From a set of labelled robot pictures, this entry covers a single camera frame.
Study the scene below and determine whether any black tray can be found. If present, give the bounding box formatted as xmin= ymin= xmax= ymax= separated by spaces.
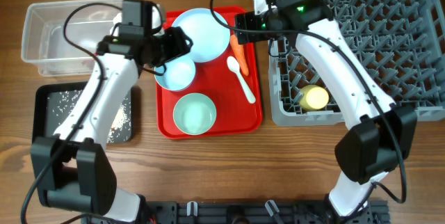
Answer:
xmin=32 ymin=81 xmax=137 ymax=138

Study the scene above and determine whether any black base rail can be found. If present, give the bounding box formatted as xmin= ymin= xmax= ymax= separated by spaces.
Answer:
xmin=81 ymin=199 xmax=391 ymax=224

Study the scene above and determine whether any white plastic spoon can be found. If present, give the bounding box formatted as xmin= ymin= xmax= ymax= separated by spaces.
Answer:
xmin=227 ymin=56 xmax=256 ymax=104

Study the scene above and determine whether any clear plastic bin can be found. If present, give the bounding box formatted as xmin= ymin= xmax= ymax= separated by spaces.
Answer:
xmin=22 ymin=0 xmax=123 ymax=77

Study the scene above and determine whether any white tissue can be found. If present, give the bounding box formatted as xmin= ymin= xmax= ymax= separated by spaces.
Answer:
xmin=110 ymin=13 xmax=122 ymax=36

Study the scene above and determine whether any mint green bowl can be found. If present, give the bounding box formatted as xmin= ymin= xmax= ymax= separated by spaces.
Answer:
xmin=172 ymin=93 xmax=217 ymax=136

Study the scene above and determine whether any red plastic tray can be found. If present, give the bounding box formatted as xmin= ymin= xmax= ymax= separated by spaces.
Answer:
xmin=155 ymin=6 xmax=263 ymax=139

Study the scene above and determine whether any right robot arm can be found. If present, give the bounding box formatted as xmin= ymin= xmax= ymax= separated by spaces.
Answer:
xmin=235 ymin=0 xmax=417 ymax=221

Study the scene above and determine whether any spilled white rice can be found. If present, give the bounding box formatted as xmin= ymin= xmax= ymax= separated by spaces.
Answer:
xmin=44 ymin=90 xmax=134 ymax=143

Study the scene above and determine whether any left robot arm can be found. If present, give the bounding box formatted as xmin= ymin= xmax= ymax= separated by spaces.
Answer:
xmin=29 ymin=0 xmax=193 ymax=223

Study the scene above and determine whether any light blue plate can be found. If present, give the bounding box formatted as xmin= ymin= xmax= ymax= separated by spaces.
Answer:
xmin=172 ymin=8 xmax=230 ymax=63

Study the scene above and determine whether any grey dishwasher rack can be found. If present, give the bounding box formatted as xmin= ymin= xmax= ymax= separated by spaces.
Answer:
xmin=268 ymin=0 xmax=444 ymax=127

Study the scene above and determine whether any orange carrot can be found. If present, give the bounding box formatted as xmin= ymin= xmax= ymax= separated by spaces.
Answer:
xmin=229 ymin=34 xmax=250 ymax=76

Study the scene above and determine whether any yellow plastic cup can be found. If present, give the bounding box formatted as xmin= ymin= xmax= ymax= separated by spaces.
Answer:
xmin=299 ymin=85 xmax=330 ymax=111

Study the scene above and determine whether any right black cable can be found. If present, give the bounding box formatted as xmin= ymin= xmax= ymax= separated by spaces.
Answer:
xmin=209 ymin=0 xmax=408 ymax=214

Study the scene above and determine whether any light blue bowl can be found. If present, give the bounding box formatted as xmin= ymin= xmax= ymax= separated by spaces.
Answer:
xmin=154 ymin=56 xmax=196 ymax=91

